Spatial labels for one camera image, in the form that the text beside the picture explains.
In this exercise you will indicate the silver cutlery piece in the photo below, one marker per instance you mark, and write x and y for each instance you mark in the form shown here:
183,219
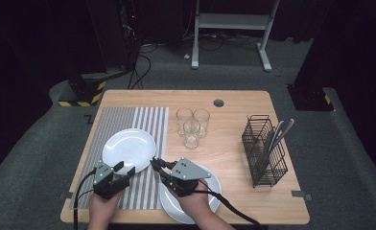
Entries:
287,126
278,128

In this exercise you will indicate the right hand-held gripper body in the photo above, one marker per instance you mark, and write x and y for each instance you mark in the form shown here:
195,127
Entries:
186,179

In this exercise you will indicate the black stand base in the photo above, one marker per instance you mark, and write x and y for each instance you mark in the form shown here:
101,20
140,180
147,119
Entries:
309,99

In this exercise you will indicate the white metal stand frame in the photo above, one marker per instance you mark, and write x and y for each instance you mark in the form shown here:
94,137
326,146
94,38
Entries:
234,21

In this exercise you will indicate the dark equipment rack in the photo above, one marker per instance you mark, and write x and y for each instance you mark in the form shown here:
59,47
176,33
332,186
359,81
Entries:
128,32

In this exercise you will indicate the person's left hand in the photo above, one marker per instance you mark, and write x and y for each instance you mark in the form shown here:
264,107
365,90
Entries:
101,212

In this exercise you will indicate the person's right hand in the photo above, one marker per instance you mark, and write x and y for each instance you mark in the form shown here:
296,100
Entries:
199,202

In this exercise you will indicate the grey tape piece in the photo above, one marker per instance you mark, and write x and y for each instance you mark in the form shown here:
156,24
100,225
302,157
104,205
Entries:
299,194
66,195

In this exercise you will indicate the clear drinking glass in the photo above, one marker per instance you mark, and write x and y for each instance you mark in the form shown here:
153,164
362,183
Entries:
203,121
183,119
192,137

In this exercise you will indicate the white plate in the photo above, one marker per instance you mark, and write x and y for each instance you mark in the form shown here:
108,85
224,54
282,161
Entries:
171,207
128,148

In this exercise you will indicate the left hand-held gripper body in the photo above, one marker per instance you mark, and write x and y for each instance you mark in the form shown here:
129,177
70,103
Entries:
109,185

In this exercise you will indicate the small white plug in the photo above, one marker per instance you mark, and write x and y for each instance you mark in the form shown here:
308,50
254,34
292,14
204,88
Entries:
186,56

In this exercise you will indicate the grey striped placemat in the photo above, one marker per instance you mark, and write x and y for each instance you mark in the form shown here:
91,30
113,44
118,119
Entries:
119,118

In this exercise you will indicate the black yellow striped base block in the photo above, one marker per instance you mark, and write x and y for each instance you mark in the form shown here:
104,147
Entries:
87,92

